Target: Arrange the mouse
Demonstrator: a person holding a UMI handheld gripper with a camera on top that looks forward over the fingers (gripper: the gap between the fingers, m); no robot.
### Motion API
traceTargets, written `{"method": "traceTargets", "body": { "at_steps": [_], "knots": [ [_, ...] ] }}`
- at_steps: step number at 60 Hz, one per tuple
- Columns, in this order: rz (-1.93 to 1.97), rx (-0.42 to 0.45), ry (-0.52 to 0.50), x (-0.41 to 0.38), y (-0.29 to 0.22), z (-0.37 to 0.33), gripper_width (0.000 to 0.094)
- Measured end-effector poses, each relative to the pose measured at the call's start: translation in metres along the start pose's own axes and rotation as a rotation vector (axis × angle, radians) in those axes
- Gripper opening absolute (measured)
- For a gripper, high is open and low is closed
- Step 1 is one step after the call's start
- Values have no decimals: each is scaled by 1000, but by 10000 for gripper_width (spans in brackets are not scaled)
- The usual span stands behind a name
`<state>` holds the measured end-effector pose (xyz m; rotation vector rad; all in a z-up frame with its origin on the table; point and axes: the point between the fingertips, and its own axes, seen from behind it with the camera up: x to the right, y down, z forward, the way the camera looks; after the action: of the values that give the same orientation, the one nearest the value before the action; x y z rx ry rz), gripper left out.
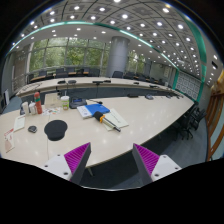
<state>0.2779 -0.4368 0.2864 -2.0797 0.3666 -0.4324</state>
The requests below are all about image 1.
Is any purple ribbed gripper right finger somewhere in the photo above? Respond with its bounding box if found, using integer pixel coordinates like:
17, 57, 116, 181
132, 143, 183, 186

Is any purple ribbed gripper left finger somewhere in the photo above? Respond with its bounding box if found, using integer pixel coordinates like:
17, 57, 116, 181
44, 142, 92, 185

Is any black round mouse pad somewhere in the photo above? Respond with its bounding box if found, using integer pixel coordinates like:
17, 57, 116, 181
44, 120, 68, 141

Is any black computer mouse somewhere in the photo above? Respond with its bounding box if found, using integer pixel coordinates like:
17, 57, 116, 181
28, 126, 37, 133

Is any white paper sheet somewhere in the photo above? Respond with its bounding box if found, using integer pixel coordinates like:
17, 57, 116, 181
105, 109, 128, 128

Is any black desk phone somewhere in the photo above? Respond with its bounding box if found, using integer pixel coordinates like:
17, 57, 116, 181
69, 98, 87, 109

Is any black office chair right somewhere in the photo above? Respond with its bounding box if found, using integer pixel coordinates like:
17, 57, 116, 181
174, 106, 206, 139

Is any white cup green label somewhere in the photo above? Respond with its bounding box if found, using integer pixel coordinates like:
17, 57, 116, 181
61, 96, 70, 110

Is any white card stand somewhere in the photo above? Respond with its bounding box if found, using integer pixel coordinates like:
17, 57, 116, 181
44, 93, 60, 108

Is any white paper booklet left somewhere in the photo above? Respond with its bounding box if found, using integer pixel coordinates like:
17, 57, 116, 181
14, 115, 25, 131

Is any red white leaflet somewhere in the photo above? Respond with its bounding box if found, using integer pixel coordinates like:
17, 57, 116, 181
4, 129, 15, 152

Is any white small bottle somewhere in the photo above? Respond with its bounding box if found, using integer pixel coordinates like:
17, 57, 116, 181
29, 101, 36, 115

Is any red bottle green cap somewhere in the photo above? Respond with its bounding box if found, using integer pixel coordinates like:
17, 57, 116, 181
34, 92, 42, 114

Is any wooden railing right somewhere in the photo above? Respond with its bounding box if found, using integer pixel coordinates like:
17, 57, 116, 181
206, 69, 224, 161

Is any grey round pillar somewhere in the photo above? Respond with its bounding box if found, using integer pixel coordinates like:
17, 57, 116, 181
106, 36, 130, 77

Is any black orange handled tool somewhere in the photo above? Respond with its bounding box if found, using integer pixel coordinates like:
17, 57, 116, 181
94, 111, 121, 132

